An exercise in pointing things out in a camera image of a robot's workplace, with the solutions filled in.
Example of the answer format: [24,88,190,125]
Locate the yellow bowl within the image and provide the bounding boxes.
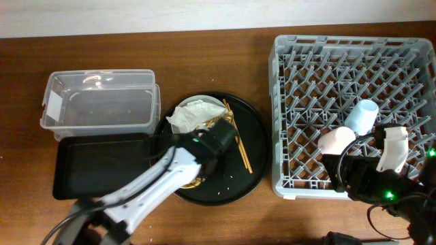
[181,177,205,189]

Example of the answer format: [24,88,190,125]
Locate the pink cup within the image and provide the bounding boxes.
[317,127,356,154]

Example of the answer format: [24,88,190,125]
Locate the brown coffee sachet wrapper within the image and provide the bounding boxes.
[202,113,233,129]

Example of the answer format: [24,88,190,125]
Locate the white napkin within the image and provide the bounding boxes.
[166,99,228,133]

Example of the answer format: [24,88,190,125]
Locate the blue cup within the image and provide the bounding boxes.
[344,99,379,135]

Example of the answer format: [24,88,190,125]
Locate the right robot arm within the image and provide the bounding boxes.
[322,148,435,244]

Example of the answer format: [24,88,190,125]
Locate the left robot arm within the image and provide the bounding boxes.
[42,119,238,244]

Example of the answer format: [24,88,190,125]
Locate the grey dishwasher rack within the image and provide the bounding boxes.
[268,35,435,199]

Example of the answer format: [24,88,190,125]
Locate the round black tray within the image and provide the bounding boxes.
[175,92,272,206]

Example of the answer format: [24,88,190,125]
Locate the right wooden chopstick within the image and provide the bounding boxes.
[232,116,253,174]

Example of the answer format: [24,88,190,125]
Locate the wooden chopstick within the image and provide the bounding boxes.
[232,116,253,174]
[223,99,250,172]

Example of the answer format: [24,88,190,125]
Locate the left wooden chopstick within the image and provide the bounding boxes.
[223,99,250,172]

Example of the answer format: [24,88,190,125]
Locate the grey plate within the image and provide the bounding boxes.
[170,95,227,133]

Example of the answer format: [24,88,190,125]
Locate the clear plastic bin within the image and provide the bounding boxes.
[40,69,161,140]

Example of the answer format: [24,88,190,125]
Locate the black rectangular tray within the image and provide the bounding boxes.
[52,133,161,200]

